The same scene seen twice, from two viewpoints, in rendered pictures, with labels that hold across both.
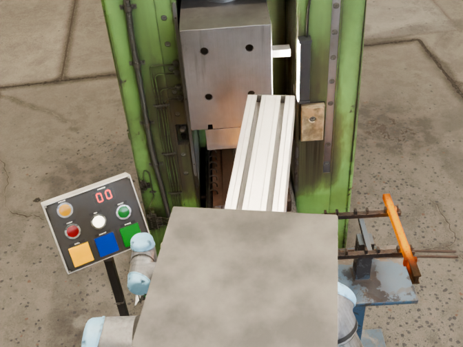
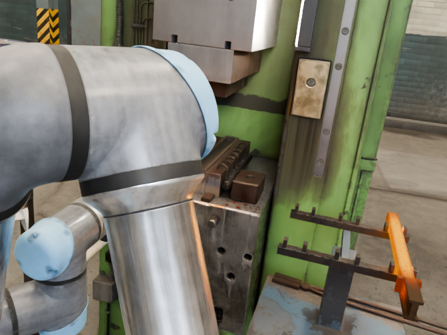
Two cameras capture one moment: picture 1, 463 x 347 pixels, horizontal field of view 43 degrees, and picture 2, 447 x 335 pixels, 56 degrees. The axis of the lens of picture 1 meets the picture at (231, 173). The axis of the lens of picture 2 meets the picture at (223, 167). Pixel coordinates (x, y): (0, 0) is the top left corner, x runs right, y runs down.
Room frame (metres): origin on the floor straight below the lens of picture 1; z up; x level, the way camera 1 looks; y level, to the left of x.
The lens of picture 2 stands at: (0.58, -0.41, 1.46)
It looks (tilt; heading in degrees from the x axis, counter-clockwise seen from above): 20 degrees down; 14
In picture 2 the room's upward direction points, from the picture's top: 6 degrees clockwise
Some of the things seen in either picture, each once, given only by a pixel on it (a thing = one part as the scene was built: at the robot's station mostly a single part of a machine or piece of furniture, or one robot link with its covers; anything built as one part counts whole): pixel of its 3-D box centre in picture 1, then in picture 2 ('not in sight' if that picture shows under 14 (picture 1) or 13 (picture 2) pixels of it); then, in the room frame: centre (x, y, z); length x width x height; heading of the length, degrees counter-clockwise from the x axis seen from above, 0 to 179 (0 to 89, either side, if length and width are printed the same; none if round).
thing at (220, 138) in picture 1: (230, 106); (219, 58); (1.98, -0.02, 1.32); 0.42 x 0.20 x 0.10; 0
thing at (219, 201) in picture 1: (235, 175); (209, 159); (1.98, -0.02, 0.96); 0.42 x 0.20 x 0.09; 0
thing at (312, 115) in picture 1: (312, 122); (310, 89); (1.90, -0.33, 1.27); 0.09 x 0.02 x 0.17; 90
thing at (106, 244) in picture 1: (106, 244); not in sight; (1.57, 0.49, 1.01); 0.07 x 0.05 x 0.07; 115
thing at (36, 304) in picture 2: not in sight; (50, 301); (1.04, -0.05, 1.02); 0.11 x 0.08 x 0.11; 145
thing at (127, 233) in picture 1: (131, 234); not in sight; (1.62, 0.40, 1.01); 0.07 x 0.05 x 0.07; 115
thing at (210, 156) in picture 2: not in sight; (217, 151); (1.98, -0.04, 0.99); 0.42 x 0.05 x 0.01; 0
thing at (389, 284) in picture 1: (360, 275); (328, 323); (1.58, -0.50, 0.70); 0.40 x 0.30 x 0.02; 89
